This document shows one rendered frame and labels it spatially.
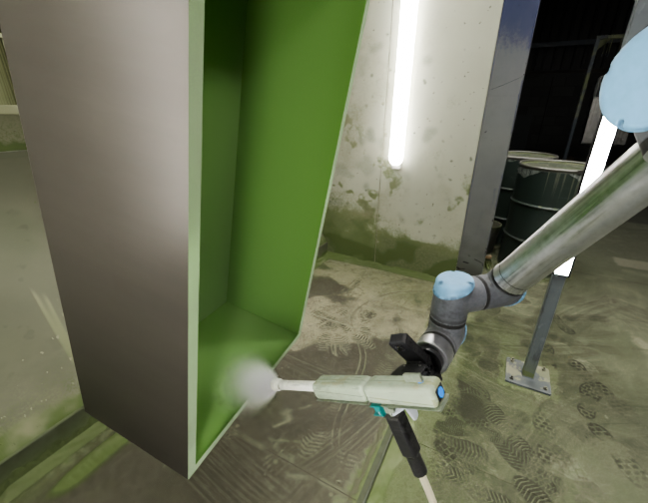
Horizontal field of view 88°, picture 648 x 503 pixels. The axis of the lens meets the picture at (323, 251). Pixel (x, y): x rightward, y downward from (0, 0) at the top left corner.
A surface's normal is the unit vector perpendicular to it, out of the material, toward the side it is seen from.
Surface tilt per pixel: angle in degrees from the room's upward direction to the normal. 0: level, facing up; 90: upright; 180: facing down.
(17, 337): 57
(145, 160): 90
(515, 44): 90
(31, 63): 90
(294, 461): 0
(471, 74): 90
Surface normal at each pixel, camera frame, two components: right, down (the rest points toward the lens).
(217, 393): -0.26, -0.16
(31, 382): 0.73, -0.34
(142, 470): 0.00, -0.92
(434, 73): -0.48, 0.34
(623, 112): -0.97, -0.03
